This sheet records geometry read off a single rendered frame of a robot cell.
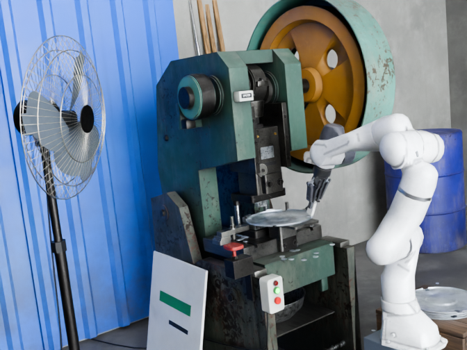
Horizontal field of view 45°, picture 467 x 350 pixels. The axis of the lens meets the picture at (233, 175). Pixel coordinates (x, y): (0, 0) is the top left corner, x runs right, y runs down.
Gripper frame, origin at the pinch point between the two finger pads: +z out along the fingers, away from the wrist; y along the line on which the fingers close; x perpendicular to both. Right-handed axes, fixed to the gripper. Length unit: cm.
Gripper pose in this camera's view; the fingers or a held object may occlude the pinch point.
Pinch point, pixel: (311, 207)
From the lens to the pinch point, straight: 243.2
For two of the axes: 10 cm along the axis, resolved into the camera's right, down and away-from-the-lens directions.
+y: 7.8, -1.6, 6.0
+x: -6.0, -4.6, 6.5
